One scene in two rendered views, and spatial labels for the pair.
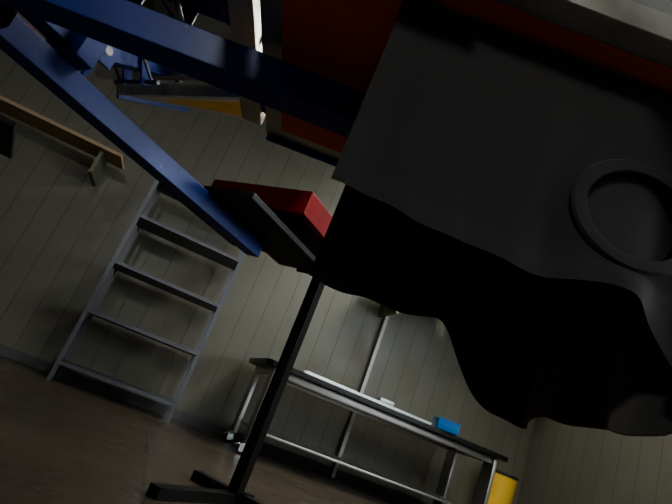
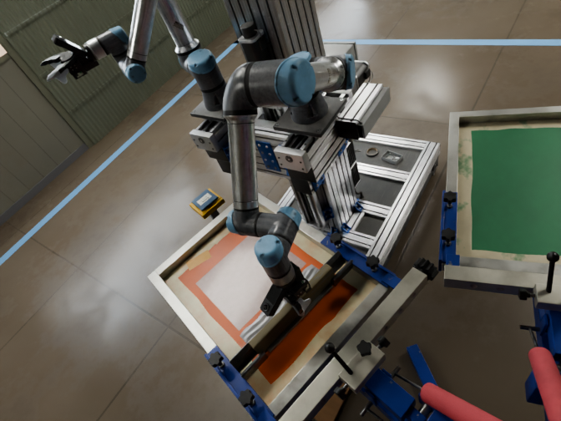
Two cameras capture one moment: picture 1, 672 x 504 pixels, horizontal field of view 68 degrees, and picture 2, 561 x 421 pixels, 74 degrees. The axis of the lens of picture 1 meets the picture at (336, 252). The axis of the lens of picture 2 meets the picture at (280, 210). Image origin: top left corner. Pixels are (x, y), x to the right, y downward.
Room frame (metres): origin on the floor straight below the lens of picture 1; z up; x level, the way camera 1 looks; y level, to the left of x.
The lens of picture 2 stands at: (0.93, 0.69, 2.11)
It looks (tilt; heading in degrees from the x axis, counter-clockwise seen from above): 46 degrees down; 245
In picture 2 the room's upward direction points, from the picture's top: 24 degrees counter-clockwise
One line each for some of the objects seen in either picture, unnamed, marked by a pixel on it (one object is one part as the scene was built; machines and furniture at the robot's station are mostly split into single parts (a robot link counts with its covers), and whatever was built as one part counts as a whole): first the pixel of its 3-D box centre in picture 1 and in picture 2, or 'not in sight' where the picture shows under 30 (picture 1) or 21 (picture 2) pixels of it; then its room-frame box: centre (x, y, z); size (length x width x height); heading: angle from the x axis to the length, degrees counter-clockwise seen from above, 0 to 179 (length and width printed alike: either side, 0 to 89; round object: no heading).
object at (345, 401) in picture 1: (366, 441); not in sight; (4.61, -0.85, 0.42); 2.34 x 0.91 x 0.83; 104
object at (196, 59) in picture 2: not in sight; (204, 68); (0.27, -0.83, 1.42); 0.13 x 0.12 x 0.14; 78
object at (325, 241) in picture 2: not in sight; (356, 261); (0.47, 0.10, 0.97); 0.30 x 0.05 x 0.07; 89
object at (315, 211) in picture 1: (293, 234); not in sight; (1.98, 0.19, 1.06); 0.61 x 0.46 x 0.12; 149
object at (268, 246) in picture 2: not in sight; (272, 256); (0.72, 0.08, 1.31); 0.09 x 0.08 x 0.11; 26
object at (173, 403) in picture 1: (163, 295); not in sight; (4.36, 1.24, 0.91); 0.96 x 0.40 x 1.82; 104
